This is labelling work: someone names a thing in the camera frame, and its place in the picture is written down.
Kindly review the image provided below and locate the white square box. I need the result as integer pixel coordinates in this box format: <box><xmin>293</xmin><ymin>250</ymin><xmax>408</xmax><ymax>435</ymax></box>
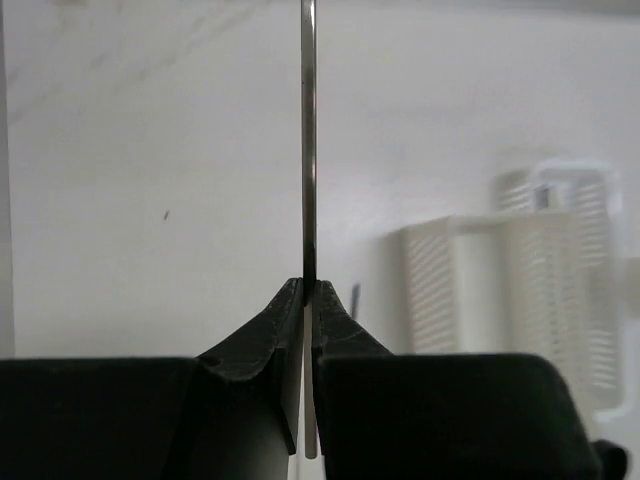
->
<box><xmin>390</xmin><ymin>215</ymin><xmax>511</xmax><ymax>354</ymax></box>

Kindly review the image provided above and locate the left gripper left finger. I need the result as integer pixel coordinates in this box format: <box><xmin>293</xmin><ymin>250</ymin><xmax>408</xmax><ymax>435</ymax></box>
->
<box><xmin>1</xmin><ymin>279</ymin><xmax>303</xmax><ymax>479</ymax></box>

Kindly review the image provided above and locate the white perforated basket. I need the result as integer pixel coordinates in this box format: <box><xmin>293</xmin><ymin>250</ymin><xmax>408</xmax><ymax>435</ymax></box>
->
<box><xmin>494</xmin><ymin>158</ymin><xmax>625</xmax><ymax>427</ymax></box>

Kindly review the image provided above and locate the black chopstick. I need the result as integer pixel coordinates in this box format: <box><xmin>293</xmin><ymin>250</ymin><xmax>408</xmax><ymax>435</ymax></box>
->
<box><xmin>350</xmin><ymin>283</ymin><xmax>361</xmax><ymax>320</ymax></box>

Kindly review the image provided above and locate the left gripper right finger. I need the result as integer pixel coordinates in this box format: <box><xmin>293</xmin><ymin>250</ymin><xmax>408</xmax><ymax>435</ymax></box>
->
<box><xmin>312</xmin><ymin>281</ymin><xmax>628</xmax><ymax>479</ymax></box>

